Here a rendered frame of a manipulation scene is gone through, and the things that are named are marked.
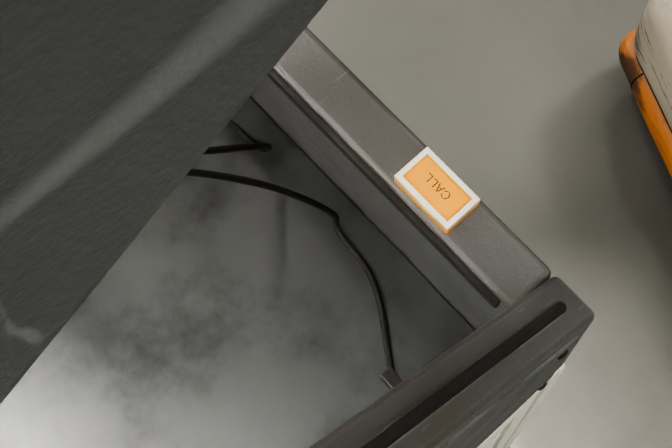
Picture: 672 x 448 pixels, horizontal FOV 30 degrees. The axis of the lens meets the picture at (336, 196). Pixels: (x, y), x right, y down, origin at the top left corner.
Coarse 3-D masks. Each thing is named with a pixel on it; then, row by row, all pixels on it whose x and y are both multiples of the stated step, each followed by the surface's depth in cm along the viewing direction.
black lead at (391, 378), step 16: (240, 128) 97; (240, 144) 88; (256, 144) 91; (208, 176) 80; (224, 176) 82; (240, 176) 83; (288, 192) 88; (320, 208) 91; (336, 224) 93; (368, 272) 92; (384, 320) 91; (384, 336) 91; (384, 352) 91
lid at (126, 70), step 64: (0, 0) 4; (64, 0) 5; (128, 0) 5; (192, 0) 5; (256, 0) 6; (320, 0) 6; (0, 64) 5; (64, 64) 5; (128, 64) 5; (192, 64) 6; (256, 64) 6; (0, 128) 5; (64, 128) 5; (128, 128) 6; (192, 128) 6; (0, 192) 5; (64, 192) 6; (128, 192) 6; (0, 256) 6; (64, 256) 6; (0, 320) 6; (64, 320) 7; (0, 384) 7
